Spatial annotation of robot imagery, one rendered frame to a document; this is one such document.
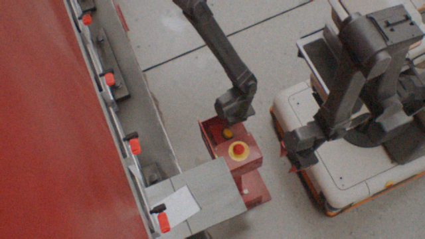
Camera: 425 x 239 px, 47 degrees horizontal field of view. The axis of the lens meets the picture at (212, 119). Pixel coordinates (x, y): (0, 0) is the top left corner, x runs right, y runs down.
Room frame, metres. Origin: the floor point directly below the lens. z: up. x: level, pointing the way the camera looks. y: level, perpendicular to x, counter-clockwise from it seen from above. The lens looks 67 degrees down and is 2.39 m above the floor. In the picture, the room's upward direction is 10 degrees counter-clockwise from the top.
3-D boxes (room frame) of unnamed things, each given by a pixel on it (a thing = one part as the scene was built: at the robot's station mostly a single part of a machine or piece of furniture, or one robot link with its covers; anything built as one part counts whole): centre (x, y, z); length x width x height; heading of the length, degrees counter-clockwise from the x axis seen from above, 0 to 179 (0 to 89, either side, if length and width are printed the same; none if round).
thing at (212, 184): (0.34, 0.09, 1.00); 0.26 x 0.18 x 0.01; 104
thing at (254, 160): (0.58, -0.05, 0.75); 0.20 x 0.16 x 0.18; 15
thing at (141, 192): (0.28, 0.23, 1.26); 0.15 x 0.09 x 0.17; 14
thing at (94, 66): (0.67, 0.33, 1.26); 0.15 x 0.09 x 0.17; 14
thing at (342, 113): (0.43, -0.30, 1.40); 0.11 x 0.06 x 0.43; 15
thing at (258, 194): (0.59, -0.08, 0.06); 0.25 x 0.20 x 0.12; 105
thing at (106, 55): (0.91, 0.33, 0.89); 0.30 x 0.05 x 0.03; 14
